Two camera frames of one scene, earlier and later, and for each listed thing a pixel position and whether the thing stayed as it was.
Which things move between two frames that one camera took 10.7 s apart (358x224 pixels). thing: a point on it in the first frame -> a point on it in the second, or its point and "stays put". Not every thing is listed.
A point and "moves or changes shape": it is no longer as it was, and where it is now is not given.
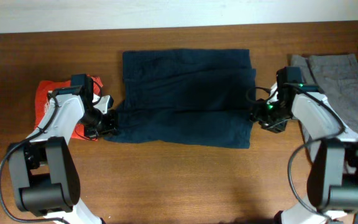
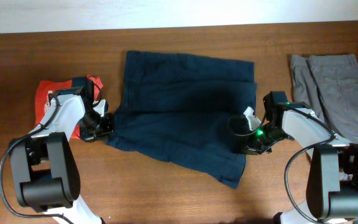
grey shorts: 341,79 stays put
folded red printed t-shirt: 41,98 stays put
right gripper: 257,111 -> 248,145
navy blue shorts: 199,98 moves or changes shape
